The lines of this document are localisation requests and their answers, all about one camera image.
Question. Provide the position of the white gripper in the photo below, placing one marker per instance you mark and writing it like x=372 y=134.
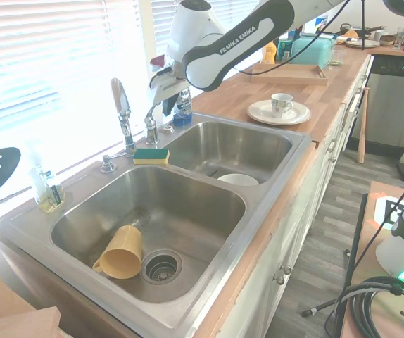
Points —
x=165 y=88

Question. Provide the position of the white patterned teacup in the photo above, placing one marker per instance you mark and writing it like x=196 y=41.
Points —
x=281 y=105

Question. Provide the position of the brown bowl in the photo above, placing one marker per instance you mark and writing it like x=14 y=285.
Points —
x=387 y=39

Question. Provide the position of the white bowl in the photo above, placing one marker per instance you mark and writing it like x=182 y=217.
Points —
x=239 y=179

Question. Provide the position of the red grey wrist camera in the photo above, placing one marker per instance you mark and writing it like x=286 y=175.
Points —
x=157 y=62

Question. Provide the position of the blue dish soap bottle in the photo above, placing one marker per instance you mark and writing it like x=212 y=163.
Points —
x=184 y=111

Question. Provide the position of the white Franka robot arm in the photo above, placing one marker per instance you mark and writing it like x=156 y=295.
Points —
x=237 y=42

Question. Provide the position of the small white sink stopper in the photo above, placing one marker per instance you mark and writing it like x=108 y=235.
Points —
x=168 y=129

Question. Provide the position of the stacked white plates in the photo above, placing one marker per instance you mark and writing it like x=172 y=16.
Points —
x=355 y=44

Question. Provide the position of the chrome sink faucet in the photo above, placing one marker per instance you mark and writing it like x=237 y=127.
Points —
x=120 y=100

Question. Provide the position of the metal drain strainer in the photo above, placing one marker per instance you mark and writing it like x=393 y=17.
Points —
x=161 y=266

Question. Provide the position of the clear drinking glass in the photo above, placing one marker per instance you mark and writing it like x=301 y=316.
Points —
x=400 y=37

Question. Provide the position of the black white fiducial tag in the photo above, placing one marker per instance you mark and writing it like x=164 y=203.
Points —
x=386 y=211

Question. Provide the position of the dark frying pan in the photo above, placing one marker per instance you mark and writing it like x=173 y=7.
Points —
x=357 y=27

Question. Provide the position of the yellow green sponge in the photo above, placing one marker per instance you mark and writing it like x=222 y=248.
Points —
x=151 y=155

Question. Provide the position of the wooden serving tray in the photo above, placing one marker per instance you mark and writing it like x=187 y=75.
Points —
x=290 y=78

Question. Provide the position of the white dinner plate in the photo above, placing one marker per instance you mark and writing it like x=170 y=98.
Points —
x=298 y=114

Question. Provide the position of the white base cabinets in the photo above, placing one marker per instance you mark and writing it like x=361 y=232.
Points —
x=300 y=229

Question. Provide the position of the yellow plastic mug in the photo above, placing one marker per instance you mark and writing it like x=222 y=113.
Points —
x=121 y=255

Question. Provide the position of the round metal cabinet knob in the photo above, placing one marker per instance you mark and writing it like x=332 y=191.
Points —
x=286 y=269
x=278 y=280

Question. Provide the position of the black stand pole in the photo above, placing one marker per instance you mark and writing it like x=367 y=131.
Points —
x=355 y=246

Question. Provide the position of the light wooden board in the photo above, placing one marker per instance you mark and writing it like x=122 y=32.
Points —
x=8 y=313

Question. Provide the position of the white wipes canister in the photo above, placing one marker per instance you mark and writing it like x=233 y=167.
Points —
x=317 y=25

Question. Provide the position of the chrome sink soap pump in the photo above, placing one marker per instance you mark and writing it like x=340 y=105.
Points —
x=107 y=165

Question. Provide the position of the green box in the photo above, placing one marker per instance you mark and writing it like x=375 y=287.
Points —
x=285 y=49

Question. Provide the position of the wide white window blind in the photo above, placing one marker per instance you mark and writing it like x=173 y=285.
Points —
x=40 y=63

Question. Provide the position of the clear hand soap dispenser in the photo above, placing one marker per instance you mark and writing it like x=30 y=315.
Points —
x=49 y=195

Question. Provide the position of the stainless steel dishwasher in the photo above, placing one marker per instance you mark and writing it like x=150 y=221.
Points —
x=388 y=105

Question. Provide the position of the teal toaster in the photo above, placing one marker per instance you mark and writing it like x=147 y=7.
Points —
x=311 y=53

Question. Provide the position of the yellow squeeze bottle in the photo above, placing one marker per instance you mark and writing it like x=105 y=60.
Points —
x=268 y=54

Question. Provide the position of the stainless steel double sink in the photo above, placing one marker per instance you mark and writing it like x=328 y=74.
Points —
x=202 y=207

